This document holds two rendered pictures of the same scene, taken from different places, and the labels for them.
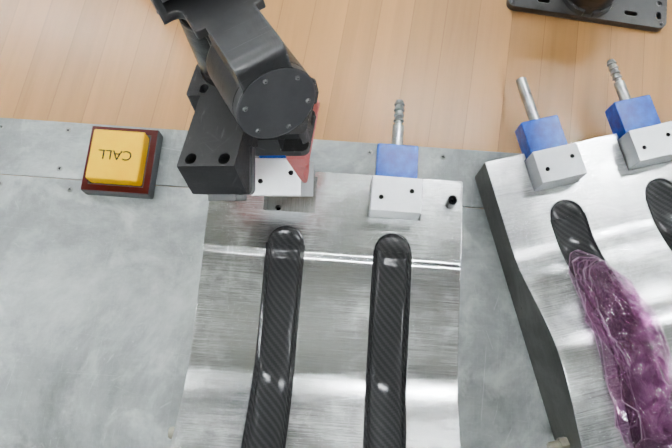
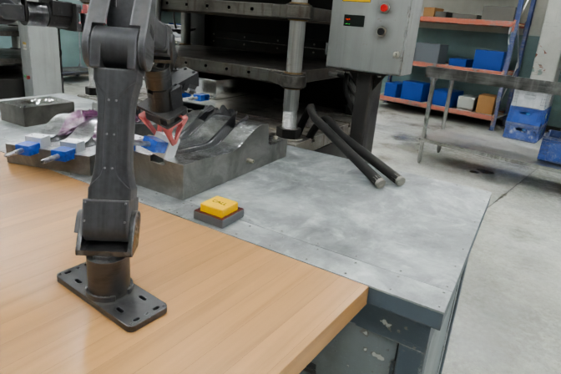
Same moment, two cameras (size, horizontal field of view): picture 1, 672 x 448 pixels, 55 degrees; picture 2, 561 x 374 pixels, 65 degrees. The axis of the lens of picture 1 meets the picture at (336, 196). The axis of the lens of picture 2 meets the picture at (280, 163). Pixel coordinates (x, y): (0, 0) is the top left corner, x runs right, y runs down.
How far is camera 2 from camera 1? 1.29 m
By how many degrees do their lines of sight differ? 87
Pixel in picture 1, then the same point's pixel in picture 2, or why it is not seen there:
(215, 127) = (181, 75)
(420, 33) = (38, 205)
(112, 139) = (216, 205)
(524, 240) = not seen: hidden behind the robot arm
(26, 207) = (273, 222)
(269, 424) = (220, 136)
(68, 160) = (244, 226)
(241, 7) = not seen: hidden behind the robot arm
